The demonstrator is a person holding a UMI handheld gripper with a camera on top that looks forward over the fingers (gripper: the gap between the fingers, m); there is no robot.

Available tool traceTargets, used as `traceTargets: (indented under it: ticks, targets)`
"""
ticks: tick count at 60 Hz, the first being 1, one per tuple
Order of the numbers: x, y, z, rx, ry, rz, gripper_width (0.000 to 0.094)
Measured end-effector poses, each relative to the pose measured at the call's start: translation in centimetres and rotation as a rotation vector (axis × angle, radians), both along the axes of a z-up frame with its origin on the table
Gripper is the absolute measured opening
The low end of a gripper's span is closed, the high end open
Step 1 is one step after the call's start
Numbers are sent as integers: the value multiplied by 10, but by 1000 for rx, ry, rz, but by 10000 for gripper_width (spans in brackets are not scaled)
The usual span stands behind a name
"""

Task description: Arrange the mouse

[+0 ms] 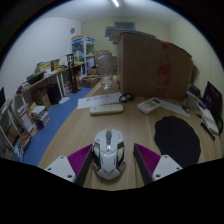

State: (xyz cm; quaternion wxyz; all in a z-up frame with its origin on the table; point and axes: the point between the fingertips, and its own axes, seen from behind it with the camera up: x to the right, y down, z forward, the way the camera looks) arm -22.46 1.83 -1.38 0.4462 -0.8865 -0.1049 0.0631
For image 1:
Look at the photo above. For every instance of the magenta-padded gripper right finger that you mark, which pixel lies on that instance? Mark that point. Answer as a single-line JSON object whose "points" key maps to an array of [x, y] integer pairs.
{"points": [[165, 165]]}

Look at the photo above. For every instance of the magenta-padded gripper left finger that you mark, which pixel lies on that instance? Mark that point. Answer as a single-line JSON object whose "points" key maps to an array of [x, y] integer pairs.
{"points": [[63, 166]]}

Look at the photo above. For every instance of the white and black computer mouse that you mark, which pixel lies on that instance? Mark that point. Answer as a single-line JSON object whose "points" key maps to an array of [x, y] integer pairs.
{"points": [[108, 156]]}

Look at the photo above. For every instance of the black mouse pad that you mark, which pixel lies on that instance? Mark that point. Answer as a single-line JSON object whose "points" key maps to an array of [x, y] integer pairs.
{"points": [[178, 140]]}

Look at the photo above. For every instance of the black marker pen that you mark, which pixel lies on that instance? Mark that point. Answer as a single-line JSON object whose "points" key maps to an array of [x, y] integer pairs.
{"points": [[207, 130]]}

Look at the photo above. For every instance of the bookshelf unit with books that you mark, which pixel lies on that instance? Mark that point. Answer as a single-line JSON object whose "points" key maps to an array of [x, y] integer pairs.
{"points": [[21, 128]]}

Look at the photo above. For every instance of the white remote control with display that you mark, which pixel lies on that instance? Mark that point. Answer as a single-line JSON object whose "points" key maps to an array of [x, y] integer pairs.
{"points": [[149, 105]]}

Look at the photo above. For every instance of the white open notebook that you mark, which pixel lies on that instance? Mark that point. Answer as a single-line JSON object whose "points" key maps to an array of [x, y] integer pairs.
{"points": [[209, 116]]}

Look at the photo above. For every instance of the plain white flat remote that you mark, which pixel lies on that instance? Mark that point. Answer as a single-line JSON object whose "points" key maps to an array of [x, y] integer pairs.
{"points": [[106, 109]]}

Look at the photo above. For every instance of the black monitor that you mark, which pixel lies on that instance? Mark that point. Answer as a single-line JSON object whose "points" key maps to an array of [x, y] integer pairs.
{"points": [[212, 98]]}

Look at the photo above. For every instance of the small cardboard box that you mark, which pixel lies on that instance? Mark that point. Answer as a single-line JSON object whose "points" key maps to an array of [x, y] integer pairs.
{"points": [[91, 81]]}

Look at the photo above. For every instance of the black metal stand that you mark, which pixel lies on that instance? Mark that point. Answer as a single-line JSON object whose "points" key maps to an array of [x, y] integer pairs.
{"points": [[72, 71]]}

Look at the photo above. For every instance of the large brown cardboard box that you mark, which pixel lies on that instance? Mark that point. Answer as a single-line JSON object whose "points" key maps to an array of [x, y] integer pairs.
{"points": [[143, 66]]}

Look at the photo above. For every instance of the blue and white display cabinet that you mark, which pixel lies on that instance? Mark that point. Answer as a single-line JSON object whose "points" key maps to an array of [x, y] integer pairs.
{"points": [[81, 51]]}

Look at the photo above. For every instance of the window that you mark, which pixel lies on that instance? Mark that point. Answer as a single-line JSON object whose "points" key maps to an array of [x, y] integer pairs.
{"points": [[124, 25]]}

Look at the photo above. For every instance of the ceiling light tube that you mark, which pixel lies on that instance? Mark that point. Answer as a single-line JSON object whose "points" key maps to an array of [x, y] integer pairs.
{"points": [[115, 3]]}

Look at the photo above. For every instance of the round wall clock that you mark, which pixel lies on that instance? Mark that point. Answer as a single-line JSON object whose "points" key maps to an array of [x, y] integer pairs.
{"points": [[72, 30]]}

